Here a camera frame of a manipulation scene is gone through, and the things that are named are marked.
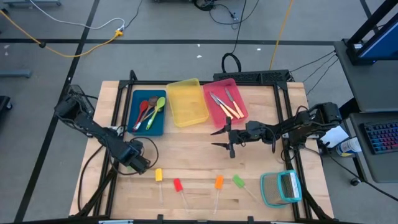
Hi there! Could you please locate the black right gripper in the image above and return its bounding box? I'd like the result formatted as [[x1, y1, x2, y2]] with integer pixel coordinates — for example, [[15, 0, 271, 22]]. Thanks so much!
[[210, 116, 273, 159]]

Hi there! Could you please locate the yellow silicone spatula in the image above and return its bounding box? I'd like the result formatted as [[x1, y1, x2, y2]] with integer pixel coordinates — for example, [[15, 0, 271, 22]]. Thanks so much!
[[154, 167, 165, 208]]

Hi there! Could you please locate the orange silicone spatula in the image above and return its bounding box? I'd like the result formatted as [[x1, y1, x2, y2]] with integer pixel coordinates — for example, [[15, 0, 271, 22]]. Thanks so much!
[[213, 175, 224, 214]]

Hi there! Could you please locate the red silicone spatula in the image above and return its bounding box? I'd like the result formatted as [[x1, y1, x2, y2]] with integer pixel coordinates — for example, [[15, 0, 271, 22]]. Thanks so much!
[[173, 178, 190, 215]]

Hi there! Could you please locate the red silicone spoon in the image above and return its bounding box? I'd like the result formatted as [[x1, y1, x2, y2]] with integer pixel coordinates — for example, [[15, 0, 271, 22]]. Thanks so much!
[[132, 99, 149, 132]]

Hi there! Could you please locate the brown spoon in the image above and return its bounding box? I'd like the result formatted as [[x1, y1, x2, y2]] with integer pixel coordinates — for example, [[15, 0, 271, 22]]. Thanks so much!
[[136, 95, 159, 125]]

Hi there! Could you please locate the green silicone spoon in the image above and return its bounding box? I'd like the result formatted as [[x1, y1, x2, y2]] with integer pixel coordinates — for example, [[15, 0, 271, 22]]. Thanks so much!
[[145, 96, 167, 131]]

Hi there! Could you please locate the pink translucent plastic bin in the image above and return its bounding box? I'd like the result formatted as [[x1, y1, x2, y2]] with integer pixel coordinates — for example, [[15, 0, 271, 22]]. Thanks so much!
[[201, 78, 249, 129]]

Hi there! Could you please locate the blue plastic bin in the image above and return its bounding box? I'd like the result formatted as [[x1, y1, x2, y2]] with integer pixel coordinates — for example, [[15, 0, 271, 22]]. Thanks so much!
[[127, 89, 167, 137]]

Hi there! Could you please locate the yellow translucent plastic bin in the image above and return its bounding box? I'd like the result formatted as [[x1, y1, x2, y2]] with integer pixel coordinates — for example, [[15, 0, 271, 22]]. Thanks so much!
[[165, 77, 210, 128]]

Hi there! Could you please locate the black perforated box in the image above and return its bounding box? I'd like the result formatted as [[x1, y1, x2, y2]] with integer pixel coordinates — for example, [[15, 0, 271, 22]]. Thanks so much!
[[213, 69, 290, 84]]

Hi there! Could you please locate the teal scrubber container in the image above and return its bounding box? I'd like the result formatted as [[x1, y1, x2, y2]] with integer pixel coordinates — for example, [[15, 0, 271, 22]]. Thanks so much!
[[259, 169, 303, 208]]

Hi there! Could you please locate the black electronics box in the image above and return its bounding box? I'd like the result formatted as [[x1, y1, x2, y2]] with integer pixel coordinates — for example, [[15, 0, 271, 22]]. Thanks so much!
[[64, 83, 96, 103]]

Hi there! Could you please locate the white paper sheet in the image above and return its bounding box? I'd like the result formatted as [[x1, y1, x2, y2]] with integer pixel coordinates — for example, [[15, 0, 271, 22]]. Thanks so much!
[[319, 127, 351, 149]]

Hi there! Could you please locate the white bottle blue label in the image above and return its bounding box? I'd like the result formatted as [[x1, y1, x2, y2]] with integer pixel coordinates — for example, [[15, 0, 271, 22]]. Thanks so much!
[[335, 136, 363, 157]]

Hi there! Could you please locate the grey furniture foot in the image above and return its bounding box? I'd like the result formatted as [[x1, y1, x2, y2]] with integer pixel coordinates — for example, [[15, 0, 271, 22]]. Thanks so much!
[[0, 68, 33, 78]]

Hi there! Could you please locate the grey cart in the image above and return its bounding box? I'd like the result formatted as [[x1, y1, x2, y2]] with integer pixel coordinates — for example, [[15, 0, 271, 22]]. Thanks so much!
[[333, 39, 398, 184]]

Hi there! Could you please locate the rainbow-lit keyboard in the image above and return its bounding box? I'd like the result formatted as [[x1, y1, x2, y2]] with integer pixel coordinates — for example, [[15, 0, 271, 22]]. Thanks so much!
[[359, 120, 398, 156]]

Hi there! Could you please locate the blue-screen monitor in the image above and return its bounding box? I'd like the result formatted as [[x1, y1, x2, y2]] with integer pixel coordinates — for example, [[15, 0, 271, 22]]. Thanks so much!
[[357, 18, 398, 62]]

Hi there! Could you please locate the black monitor stand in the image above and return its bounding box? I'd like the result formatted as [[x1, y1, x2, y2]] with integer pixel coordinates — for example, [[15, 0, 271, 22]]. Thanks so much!
[[345, 0, 398, 66]]

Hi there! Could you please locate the grey cart base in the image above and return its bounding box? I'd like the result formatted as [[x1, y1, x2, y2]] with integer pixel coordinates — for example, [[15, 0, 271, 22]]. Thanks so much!
[[2, 0, 62, 7]]

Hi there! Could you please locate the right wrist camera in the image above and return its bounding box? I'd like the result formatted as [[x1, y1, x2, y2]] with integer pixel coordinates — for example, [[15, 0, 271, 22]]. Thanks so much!
[[245, 120, 262, 131]]

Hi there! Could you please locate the black metal table frame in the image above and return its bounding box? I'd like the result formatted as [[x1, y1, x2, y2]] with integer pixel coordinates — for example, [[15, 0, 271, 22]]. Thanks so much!
[[76, 70, 335, 224]]

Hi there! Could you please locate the black hanging cable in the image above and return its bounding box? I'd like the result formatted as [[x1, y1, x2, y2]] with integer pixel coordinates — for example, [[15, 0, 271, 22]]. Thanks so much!
[[221, 0, 248, 74]]

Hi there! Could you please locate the thin black cable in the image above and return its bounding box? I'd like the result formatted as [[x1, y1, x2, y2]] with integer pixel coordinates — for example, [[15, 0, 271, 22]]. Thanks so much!
[[289, 49, 337, 74]]

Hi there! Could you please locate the yellow hanging cable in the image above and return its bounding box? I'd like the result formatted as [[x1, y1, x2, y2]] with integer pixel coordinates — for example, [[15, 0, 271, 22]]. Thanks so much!
[[269, 0, 295, 71]]

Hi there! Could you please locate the yellow floor cable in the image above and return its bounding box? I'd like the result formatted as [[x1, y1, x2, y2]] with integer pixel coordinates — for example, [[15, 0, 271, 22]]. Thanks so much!
[[0, 9, 124, 58]]

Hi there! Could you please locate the white floor cable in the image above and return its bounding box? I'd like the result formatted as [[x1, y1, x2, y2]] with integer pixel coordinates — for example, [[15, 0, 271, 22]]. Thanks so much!
[[28, 0, 126, 31]]

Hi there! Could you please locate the black cable bundle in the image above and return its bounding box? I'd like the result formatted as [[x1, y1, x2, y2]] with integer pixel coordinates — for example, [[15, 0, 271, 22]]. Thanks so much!
[[192, 0, 261, 30]]

